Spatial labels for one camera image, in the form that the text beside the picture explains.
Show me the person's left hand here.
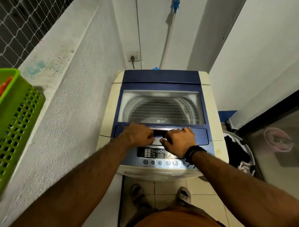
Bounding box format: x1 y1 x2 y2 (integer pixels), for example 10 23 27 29
121 123 156 148

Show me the person's right hand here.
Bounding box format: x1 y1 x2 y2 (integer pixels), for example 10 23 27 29
159 127 197 159

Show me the washing machine glass lid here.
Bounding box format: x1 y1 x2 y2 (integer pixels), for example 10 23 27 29
111 82 213 147

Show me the white and blue washing machine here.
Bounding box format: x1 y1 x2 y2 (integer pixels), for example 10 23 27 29
96 69 229 182

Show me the white clothes piece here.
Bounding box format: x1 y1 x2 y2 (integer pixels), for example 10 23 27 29
238 161 255 175

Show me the person's right forearm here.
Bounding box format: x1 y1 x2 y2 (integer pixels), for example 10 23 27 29
190 149 299 227

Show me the person's left forearm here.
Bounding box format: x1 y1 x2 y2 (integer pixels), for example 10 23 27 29
10 133 131 227

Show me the person's right sandal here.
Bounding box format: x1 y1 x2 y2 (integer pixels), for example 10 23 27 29
175 187 192 206

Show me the person's sandal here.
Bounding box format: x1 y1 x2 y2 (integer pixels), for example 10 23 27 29
130 184 146 206
175 187 192 206

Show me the person's left sandal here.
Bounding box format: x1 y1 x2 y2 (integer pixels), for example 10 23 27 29
130 184 146 206

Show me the white round laundry hamper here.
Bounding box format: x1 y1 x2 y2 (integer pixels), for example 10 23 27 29
223 131 256 177

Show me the person's orange shirt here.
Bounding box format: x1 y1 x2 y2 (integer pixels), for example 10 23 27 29
138 209 221 227

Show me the black wrist band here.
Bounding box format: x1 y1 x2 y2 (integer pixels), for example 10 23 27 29
184 145 207 167

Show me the pink plastic bucket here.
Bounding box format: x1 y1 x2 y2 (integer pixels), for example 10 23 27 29
264 127 294 153

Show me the grey floor mat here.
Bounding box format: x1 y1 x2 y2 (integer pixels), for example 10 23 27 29
274 149 299 168

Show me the green plastic basket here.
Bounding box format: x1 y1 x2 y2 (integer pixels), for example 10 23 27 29
0 68 45 195

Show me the blue water tap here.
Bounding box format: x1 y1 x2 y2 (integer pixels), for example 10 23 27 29
170 0 181 14

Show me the orange packet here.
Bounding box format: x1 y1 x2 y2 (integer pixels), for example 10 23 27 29
0 76 14 96

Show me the white window safety net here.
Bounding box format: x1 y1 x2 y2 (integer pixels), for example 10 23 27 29
0 0 74 69

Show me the white wall socket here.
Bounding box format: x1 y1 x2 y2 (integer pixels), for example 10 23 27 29
127 52 141 62

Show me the white water hose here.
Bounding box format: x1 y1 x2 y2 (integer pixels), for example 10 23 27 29
159 13 176 70

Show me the white wall cable conduit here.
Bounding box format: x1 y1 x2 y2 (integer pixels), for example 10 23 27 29
135 0 143 70

